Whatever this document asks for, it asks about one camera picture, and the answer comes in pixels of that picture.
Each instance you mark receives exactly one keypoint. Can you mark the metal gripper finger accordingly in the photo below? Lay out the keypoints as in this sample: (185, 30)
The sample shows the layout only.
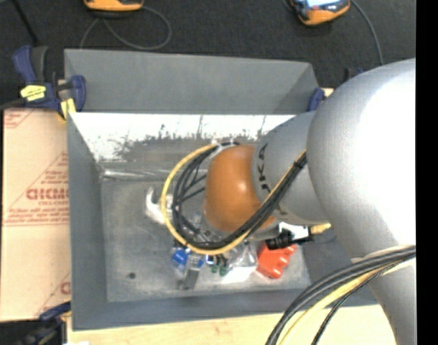
(191, 278)

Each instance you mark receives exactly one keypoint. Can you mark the white curved toy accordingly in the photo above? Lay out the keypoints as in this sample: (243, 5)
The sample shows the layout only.
(154, 207)

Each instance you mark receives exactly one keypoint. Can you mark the clear plastic packet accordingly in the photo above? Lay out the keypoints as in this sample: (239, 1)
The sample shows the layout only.
(242, 261)

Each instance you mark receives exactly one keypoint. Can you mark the grey metal bin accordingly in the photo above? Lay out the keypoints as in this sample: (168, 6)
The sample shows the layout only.
(133, 235)

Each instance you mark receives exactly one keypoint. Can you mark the red-orange toy block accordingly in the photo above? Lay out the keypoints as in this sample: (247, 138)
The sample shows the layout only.
(274, 262)

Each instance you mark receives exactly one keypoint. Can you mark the brown cardboard board, red print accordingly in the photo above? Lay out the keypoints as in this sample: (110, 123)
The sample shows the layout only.
(28, 250)

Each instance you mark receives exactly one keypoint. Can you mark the black cylinder on white bracket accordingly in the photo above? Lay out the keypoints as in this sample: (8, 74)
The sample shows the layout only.
(283, 240)

